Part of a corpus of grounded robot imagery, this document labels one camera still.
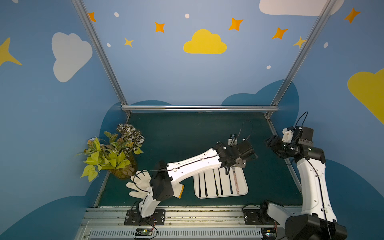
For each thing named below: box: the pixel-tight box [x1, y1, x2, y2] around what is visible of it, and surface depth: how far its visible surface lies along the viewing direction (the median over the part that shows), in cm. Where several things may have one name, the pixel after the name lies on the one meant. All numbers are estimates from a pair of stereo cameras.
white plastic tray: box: [193, 167, 249, 199], surface depth 86 cm
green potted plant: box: [75, 123, 145, 182], surface depth 76 cm
